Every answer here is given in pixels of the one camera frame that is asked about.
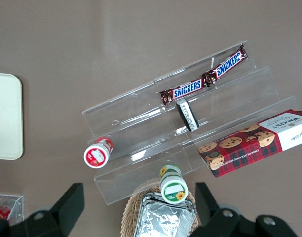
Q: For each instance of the beige plastic tray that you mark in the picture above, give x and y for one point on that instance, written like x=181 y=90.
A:
x=6 y=116

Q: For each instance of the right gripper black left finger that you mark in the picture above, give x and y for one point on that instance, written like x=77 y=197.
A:
x=54 y=217

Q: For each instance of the clear acrylic bottle rack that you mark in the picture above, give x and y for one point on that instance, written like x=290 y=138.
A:
x=17 y=205

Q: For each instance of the green lid yogurt cup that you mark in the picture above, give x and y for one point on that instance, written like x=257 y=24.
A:
x=173 y=188

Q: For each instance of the red lid yogurt cup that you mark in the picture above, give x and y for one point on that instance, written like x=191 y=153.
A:
x=96 y=155

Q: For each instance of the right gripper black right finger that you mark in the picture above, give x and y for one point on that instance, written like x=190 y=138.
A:
x=230 y=224

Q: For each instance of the stacked aluminium foil trays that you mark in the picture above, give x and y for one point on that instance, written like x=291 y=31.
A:
x=161 y=219

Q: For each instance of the Snickers chocolate bar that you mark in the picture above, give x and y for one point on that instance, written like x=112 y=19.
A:
x=227 y=65
x=186 y=90

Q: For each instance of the Walkers tartan cookie box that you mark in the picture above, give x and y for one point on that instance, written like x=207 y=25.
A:
x=252 y=148

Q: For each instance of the red Coca-Cola bottle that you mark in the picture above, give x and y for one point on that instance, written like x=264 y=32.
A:
x=1 y=212

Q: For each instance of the light wicker basket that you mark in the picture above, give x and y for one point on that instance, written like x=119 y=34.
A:
x=131 y=212

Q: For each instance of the black box white side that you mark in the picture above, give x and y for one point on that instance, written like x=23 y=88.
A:
x=188 y=114

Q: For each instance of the clear acrylic stepped display stand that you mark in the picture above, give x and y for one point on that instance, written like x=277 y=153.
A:
x=151 y=128

